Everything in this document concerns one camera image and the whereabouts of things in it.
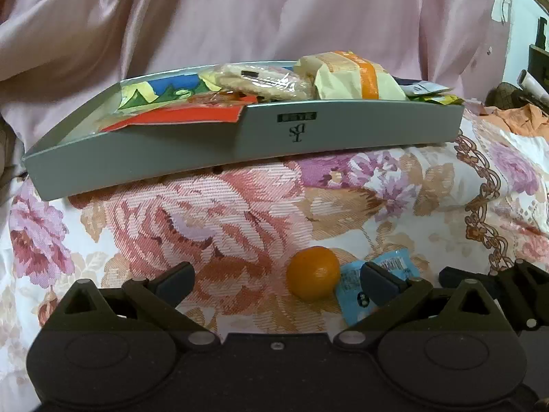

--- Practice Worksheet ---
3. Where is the light blue snack wrapper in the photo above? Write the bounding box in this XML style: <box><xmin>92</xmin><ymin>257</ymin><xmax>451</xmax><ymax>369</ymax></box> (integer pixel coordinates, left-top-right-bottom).
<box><xmin>335</xmin><ymin>248</ymin><xmax>420</xmax><ymax>327</ymax></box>

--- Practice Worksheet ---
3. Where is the dark blue snack packet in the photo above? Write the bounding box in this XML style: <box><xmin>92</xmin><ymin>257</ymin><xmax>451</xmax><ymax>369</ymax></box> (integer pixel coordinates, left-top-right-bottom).
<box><xmin>394</xmin><ymin>77</ymin><xmax>451</xmax><ymax>98</ymax></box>

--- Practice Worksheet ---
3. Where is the floral bed sheet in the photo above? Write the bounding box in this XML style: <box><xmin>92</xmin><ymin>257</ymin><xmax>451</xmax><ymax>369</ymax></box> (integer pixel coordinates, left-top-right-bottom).
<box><xmin>1</xmin><ymin>113</ymin><xmax>548</xmax><ymax>411</ymax></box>

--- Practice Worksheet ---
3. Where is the red snack packet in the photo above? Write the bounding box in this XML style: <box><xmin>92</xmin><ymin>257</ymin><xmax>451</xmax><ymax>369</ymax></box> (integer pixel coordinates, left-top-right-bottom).
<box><xmin>98</xmin><ymin>92</ymin><xmax>258</xmax><ymax>132</ymax></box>

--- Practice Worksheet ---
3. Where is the small orange mandarin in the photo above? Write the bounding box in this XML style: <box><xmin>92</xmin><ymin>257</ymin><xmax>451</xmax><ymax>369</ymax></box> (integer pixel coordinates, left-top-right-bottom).
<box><xmin>286</xmin><ymin>247</ymin><xmax>341</xmax><ymax>301</ymax></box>

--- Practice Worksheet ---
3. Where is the green yellow snack packet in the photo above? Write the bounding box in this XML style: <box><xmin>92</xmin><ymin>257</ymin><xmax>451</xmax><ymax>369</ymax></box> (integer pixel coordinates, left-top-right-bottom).
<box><xmin>411</xmin><ymin>93</ymin><xmax>464</xmax><ymax>106</ymax></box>

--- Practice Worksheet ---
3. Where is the orange cloth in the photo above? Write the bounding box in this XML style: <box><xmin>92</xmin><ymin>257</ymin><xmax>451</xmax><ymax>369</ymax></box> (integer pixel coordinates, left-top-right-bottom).
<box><xmin>482</xmin><ymin>103</ymin><xmax>549</xmax><ymax>141</ymax></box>

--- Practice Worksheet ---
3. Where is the grey snack tray box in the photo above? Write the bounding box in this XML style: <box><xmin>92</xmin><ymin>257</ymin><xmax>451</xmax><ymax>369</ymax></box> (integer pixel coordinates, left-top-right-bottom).
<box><xmin>22</xmin><ymin>66</ymin><xmax>464</xmax><ymax>201</ymax></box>

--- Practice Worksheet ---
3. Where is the pink satin quilt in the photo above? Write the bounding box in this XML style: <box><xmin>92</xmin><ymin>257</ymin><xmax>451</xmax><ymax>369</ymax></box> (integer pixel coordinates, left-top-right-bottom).
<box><xmin>0</xmin><ymin>0</ymin><xmax>514</xmax><ymax>182</ymax></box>

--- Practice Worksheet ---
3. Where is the yellow orange bread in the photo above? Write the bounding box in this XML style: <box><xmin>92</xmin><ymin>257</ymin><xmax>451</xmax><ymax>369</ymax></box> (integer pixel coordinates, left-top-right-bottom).
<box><xmin>294</xmin><ymin>51</ymin><xmax>408</xmax><ymax>101</ymax></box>

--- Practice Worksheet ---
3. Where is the round cake clear wrapper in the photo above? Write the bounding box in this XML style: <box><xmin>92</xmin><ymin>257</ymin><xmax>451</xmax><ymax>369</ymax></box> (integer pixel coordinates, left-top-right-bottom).
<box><xmin>212</xmin><ymin>63</ymin><xmax>314</xmax><ymax>101</ymax></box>

